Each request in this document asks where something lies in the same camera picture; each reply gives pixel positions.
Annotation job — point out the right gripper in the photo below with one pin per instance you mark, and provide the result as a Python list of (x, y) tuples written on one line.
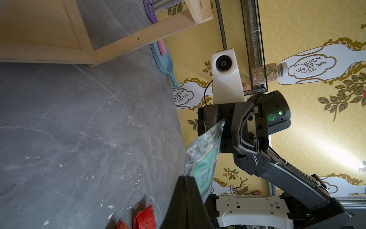
[(248, 124)]

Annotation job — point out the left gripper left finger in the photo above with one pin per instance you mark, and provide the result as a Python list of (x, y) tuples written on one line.
[(177, 214)]

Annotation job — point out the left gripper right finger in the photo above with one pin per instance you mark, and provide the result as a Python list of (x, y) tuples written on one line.
[(196, 213)]

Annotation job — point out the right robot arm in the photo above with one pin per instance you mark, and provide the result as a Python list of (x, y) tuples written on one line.
[(305, 202)]

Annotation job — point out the red tea bag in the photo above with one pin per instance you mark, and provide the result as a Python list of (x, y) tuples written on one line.
[(122, 225), (145, 219)]

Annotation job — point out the wooden two-tier shelf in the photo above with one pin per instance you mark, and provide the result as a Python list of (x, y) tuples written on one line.
[(53, 32)]

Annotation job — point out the glass jar of sprinkles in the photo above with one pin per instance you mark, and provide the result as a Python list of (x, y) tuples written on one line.
[(267, 73)]

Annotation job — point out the black wire wall basket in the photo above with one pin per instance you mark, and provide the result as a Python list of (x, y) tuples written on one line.
[(254, 44)]

